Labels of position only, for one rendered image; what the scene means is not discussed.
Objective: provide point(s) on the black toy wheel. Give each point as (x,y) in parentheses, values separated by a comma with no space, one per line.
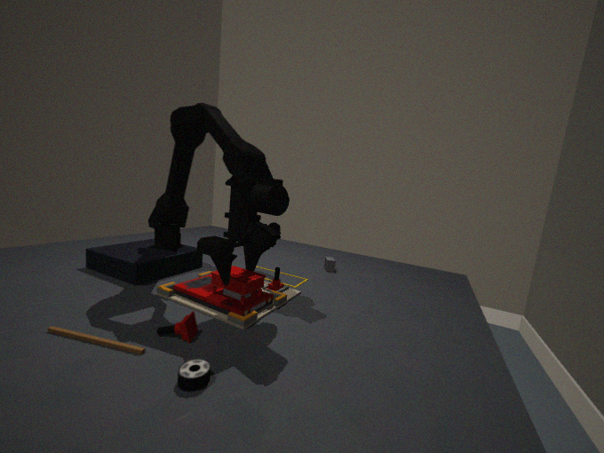
(193,375)

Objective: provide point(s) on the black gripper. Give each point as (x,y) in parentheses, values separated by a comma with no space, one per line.
(221,249)

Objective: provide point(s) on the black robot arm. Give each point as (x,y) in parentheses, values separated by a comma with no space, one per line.
(252,185)

